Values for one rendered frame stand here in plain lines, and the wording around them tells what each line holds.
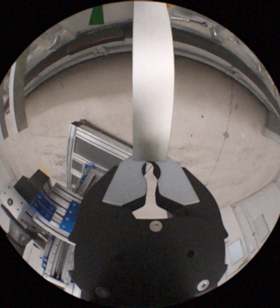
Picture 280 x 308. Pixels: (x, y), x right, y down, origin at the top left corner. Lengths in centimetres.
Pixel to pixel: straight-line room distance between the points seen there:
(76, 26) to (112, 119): 86
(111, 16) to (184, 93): 88
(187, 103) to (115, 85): 69
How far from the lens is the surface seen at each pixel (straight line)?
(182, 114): 101
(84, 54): 104
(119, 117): 97
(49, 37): 42
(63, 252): 67
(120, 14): 32
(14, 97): 25
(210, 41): 39
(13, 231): 64
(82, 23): 35
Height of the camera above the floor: 93
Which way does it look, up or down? 59 degrees down
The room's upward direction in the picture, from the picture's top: 174 degrees counter-clockwise
